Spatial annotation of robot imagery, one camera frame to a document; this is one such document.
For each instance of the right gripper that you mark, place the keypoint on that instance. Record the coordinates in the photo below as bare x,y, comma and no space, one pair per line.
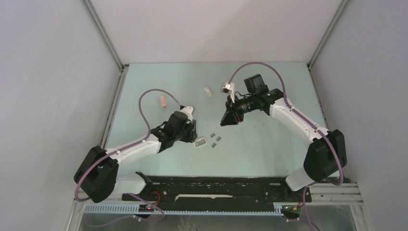
232,115

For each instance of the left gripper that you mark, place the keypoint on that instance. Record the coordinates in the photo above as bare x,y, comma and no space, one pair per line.
192,134

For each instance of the staple box tray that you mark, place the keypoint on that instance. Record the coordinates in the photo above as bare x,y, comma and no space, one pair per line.
200,142

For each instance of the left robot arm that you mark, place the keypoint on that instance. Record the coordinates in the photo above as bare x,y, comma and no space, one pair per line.
99,174

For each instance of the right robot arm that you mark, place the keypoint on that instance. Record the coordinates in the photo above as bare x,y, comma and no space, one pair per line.
326,152

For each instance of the small cream stapler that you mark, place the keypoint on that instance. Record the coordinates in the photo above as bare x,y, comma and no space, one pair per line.
208,91

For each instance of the pink stapler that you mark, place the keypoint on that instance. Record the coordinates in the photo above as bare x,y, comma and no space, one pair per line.
163,101

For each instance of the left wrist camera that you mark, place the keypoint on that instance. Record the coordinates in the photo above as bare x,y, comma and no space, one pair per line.
188,111

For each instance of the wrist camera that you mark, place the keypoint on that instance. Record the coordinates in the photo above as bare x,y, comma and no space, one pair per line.
228,88
188,111

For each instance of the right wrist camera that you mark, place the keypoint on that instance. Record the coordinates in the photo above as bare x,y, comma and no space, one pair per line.
228,88

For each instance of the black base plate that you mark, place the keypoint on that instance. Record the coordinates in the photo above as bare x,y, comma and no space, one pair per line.
231,194

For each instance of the blue cable duct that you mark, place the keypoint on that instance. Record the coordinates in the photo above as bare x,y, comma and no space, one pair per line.
136,209

